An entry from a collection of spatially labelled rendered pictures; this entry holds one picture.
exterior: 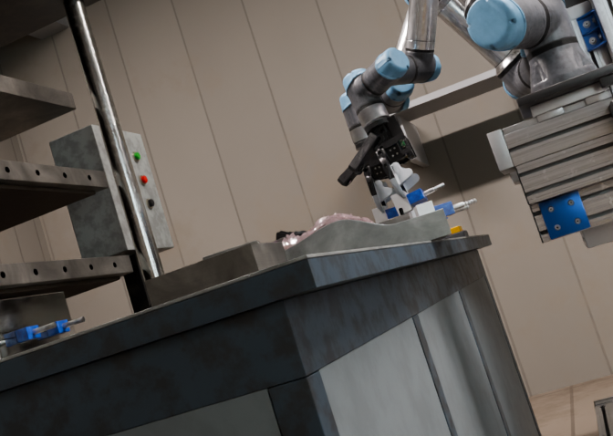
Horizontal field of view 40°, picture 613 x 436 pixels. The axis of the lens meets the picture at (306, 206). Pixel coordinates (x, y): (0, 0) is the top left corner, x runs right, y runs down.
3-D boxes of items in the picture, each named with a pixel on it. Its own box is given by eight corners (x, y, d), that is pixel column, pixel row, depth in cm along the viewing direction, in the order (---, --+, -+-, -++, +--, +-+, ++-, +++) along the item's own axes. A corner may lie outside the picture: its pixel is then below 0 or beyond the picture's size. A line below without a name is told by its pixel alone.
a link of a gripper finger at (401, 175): (417, 184, 202) (404, 154, 206) (396, 195, 203) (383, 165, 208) (421, 189, 204) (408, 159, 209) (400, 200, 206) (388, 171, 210)
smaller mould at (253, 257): (294, 279, 146) (282, 241, 147) (264, 285, 131) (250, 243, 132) (195, 312, 151) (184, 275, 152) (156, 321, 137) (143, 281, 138)
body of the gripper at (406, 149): (410, 152, 206) (390, 111, 209) (380, 169, 208) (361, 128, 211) (418, 159, 213) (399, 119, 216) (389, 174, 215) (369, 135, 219)
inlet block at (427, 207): (478, 212, 181) (470, 190, 181) (483, 211, 176) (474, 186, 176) (420, 232, 180) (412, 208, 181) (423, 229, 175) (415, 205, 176)
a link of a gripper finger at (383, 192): (395, 204, 232) (387, 174, 235) (376, 212, 234) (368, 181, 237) (399, 207, 235) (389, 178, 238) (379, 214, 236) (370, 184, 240)
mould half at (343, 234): (435, 243, 195) (420, 198, 197) (451, 233, 169) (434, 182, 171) (232, 307, 195) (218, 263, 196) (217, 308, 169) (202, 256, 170)
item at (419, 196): (451, 195, 207) (441, 176, 209) (446, 192, 202) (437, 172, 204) (403, 218, 210) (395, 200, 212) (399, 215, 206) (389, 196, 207)
